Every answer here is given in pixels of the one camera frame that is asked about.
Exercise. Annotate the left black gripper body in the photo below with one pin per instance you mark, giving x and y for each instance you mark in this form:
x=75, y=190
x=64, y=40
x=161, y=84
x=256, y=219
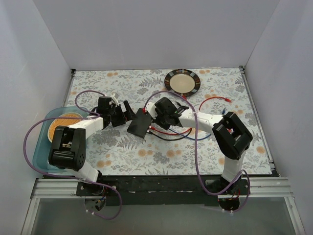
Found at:
x=120, y=117

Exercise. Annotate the black network switch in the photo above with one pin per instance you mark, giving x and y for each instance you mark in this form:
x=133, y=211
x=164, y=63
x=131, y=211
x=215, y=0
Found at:
x=140, y=124

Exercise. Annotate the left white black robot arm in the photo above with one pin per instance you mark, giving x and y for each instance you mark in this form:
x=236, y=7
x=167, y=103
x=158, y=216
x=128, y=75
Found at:
x=68, y=146

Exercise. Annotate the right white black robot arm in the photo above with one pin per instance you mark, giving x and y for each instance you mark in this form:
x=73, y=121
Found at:
x=231, y=134

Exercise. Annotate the dark rimmed beige plate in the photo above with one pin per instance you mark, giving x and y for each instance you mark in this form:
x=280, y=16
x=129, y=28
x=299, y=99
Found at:
x=183, y=82

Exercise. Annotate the floral tablecloth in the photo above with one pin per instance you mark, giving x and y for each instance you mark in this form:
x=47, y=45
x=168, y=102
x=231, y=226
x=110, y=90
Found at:
x=114, y=151

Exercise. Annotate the orange woven round plate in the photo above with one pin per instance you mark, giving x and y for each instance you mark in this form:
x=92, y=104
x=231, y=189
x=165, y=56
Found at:
x=68, y=119

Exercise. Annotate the teal plastic tray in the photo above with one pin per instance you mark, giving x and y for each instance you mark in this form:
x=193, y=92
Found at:
x=40, y=157

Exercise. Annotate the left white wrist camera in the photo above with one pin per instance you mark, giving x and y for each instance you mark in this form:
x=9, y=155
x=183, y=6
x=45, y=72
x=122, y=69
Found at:
x=115, y=100

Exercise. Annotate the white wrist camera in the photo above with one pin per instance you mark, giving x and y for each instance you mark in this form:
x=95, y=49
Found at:
x=150, y=108
x=115, y=100

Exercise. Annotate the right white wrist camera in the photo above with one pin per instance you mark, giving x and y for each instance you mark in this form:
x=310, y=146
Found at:
x=150, y=108

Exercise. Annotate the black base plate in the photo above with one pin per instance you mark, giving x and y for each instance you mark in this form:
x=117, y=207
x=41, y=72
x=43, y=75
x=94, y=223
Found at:
x=161, y=190

